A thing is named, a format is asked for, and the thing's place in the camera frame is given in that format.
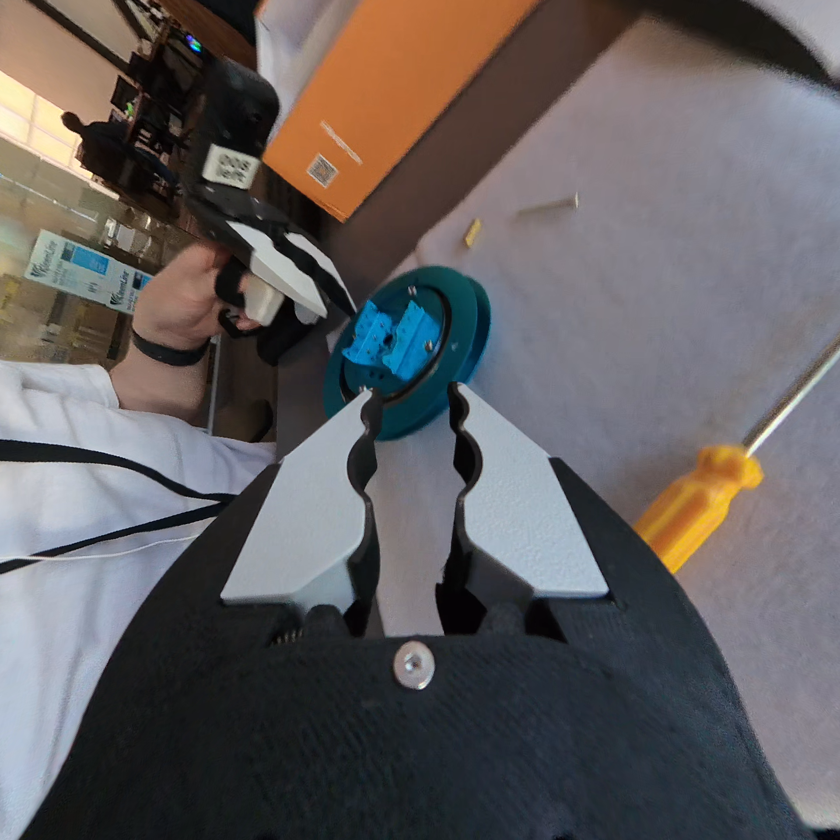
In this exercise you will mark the black wristband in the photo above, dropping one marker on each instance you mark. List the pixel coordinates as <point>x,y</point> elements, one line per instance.
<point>164,354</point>

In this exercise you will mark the long silver machine screw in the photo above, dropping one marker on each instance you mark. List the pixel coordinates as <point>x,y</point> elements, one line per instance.
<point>548,205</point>

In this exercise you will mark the person's left hand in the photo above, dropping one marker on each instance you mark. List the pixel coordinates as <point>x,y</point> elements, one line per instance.
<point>177,302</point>

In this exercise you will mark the orange cardboard box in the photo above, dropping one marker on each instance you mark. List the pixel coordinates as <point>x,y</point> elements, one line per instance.
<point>394,98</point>

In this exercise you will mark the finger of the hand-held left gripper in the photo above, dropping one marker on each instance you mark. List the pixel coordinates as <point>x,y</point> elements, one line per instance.
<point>275,266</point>
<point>315,256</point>

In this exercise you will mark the white foam sheet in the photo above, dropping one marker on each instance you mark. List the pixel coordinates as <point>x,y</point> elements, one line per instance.
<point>656,295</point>

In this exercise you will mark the person's left forearm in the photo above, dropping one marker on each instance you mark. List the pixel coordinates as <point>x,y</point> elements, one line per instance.
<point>157,394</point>

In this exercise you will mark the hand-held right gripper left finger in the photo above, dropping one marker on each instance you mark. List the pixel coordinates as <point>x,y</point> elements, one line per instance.
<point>302,531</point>

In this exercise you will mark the brass hex standoff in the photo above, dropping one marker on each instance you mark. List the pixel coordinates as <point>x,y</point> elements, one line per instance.
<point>473,232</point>

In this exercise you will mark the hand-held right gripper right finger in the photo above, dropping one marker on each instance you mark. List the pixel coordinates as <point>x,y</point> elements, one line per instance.
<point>531,525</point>

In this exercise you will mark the stack of cardboard boxes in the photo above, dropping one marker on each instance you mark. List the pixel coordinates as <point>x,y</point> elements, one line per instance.
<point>72,262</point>

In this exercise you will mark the blue round metal turntable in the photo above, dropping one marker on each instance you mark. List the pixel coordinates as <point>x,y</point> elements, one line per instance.
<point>459,289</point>

